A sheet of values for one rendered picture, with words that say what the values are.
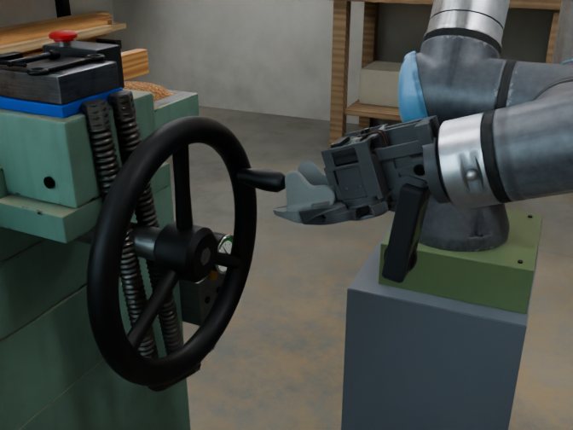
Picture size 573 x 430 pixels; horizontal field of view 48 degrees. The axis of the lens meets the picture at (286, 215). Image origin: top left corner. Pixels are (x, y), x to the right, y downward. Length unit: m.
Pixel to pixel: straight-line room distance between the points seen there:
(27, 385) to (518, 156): 0.60
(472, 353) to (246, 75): 3.41
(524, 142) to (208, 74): 3.95
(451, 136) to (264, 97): 3.72
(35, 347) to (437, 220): 0.66
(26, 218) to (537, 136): 0.50
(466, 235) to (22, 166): 0.71
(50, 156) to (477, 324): 0.73
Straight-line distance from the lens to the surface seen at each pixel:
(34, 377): 0.85
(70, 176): 0.67
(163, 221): 0.97
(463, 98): 0.73
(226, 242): 1.01
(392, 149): 0.66
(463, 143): 0.62
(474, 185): 0.63
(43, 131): 0.67
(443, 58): 0.75
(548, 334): 2.14
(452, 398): 1.21
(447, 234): 1.12
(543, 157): 0.61
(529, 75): 0.73
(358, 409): 1.29
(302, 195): 0.71
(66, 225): 0.67
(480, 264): 1.10
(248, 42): 4.30
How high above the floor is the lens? 1.13
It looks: 24 degrees down
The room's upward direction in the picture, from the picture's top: straight up
